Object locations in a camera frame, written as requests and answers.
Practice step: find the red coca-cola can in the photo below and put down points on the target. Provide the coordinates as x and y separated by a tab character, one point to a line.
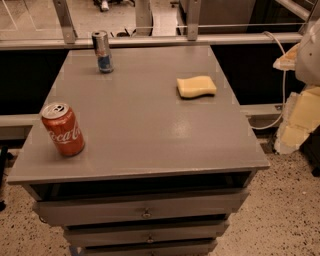
63	129

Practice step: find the grey drawer cabinet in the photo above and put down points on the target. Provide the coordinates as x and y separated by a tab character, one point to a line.
159	174

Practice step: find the grey metal railing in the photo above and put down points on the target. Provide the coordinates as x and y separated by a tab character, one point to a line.
56	24

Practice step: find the red bull can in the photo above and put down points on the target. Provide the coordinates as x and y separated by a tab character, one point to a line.
102	51

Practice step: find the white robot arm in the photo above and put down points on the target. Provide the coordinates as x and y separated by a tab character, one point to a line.
308	57

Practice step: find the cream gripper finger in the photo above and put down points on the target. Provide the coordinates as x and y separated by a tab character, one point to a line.
287	62
301	117

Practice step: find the yellow sponge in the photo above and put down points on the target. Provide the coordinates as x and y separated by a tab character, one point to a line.
196	86

